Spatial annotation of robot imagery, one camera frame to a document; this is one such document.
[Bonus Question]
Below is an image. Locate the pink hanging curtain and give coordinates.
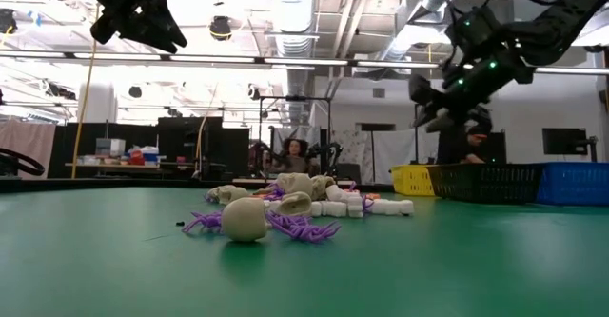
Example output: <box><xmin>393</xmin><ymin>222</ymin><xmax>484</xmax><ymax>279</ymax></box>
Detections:
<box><xmin>0</xmin><ymin>119</ymin><xmax>57</xmax><ymax>180</ymax></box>

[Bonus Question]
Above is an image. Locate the black ceiling dome camera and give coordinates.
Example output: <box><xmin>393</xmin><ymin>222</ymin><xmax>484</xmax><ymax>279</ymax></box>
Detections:
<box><xmin>208</xmin><ymin>15</ymin><xmax>233</xmax><ymax>42</ymax></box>

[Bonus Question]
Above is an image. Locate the distant wooden workbench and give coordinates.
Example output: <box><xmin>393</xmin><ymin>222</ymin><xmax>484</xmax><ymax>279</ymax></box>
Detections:
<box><xmin>64</xmin><ymin>162</ymin><xmax>201</xmax><ymax>176</ymax></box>

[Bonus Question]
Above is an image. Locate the black computer monitor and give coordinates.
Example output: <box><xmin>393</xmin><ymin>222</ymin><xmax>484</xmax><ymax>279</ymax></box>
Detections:
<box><xmin>489</xmin><ymin>131</ymin><xmax>506</xmax><ymax>165</ymax></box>
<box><xmin>541</xmin><ymin>127</ymin><xmax>589</xmax><ymax>156</ymax></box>

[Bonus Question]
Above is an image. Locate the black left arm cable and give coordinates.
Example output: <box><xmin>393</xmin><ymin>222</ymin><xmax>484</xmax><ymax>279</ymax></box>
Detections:
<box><xmin>0</xmin><ymin>147</ymin><xmax>47</xmax><ymax>177</ymax></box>

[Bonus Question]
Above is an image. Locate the blue plastic basket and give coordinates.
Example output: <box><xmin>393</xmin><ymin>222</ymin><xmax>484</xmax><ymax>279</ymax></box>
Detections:
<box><xmin>535</xmin><ymin>161</ymin><xmax>609</xmax><ymax>207</ymax></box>

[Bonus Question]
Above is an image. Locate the black partition wall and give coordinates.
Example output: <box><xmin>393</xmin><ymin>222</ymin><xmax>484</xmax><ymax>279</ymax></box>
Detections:
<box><xmin>49</xmin><ymin>115</ymin><xmax>251</xmax><ymax>181</ymax></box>

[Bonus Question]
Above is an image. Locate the black plastic basket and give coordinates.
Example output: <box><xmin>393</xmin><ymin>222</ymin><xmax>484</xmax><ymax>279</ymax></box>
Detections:
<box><xmin>426</xmin><ymin>163</ymin><xmax>545</xmax><ymax>205</ymax></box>

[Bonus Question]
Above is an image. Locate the white hanging sheet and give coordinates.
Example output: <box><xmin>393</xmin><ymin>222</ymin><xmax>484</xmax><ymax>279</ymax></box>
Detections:
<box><xmin>332</xmin><ymin>127</ymin><xmax>442</xmax><ymax>185</ymax></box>

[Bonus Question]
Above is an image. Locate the person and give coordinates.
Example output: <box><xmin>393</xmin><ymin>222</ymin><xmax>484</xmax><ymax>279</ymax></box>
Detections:
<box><xmin>269</xmin><ymin>138</ymin><xmax>316</xmax><ymax>175</ymax></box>
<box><xmin>437</xmin><ymin>106</ymin><xmax>496</xmax><ymax>165</ymax></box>

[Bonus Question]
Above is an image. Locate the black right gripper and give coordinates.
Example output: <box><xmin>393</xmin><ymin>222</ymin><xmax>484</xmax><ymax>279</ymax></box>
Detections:
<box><xmin>409</xmin><ymin>50</ymin><xmax>537</xmax><ymax>130</ymax></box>

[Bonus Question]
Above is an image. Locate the long ceiling light bar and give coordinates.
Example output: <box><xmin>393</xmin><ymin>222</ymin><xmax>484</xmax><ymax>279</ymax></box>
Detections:
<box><xmin>0</xmin><ymin>50</ymin><xmax>609</xmax><ymax>76</ymax></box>

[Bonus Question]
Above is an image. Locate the clear plastic storage box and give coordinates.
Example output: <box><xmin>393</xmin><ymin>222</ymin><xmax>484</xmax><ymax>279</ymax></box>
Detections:
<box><xmin>95</xmin><ymin>138</ymin><xmax>127</xmax><ymax>158</ymax></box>

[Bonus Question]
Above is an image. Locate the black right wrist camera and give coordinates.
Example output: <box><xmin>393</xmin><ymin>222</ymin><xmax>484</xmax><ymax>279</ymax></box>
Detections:
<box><xmin>444</xmin><ymin>5</ymin><xmax>503</xmax><ymax>50</ymax></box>

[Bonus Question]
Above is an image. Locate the silver ventilation duct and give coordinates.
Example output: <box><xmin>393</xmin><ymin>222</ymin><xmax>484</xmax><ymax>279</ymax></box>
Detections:
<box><xmin>375</xmin><ymin>0</ymin><xmax>477</xmax><ymax>78</ymax></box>
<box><xmin>264</xmin><ymin>0</ymin><xmax>319</xmax><ymax>124</ymax></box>

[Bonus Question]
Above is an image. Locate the yellow plastic basket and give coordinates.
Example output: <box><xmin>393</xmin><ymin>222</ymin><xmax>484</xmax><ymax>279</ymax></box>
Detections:
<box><xmin>390</xmin><ymin>164</ymin><xmax>437</xmax><ymax>197</ymax></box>

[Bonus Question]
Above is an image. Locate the yellow hanging cable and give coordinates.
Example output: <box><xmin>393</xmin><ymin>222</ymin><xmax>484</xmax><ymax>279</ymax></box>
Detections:
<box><xmin>193</xmin><ymin>82</ymin><xmax>220</xmax><ymax>176</ymax></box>
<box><xmin>70</xmin><ymin>2</ymin><xmax>103</xmax><ymax>180</ymax></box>

